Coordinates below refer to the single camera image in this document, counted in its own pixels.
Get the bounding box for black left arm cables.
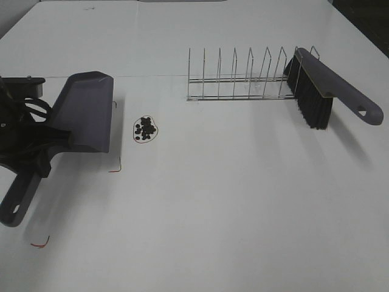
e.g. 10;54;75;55
0;78;53;126

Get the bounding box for pile of coffee beans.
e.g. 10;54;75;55
133;116;158;144

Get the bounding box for grey hand brush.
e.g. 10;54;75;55
284;47;384;130

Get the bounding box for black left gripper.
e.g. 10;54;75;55
1;123;72;178

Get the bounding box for grey dustpan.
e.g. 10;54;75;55
1;71;114;228

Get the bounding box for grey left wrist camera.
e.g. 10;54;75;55
1;76;46;99

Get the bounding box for metal wire rack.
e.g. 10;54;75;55
185;45;322;102

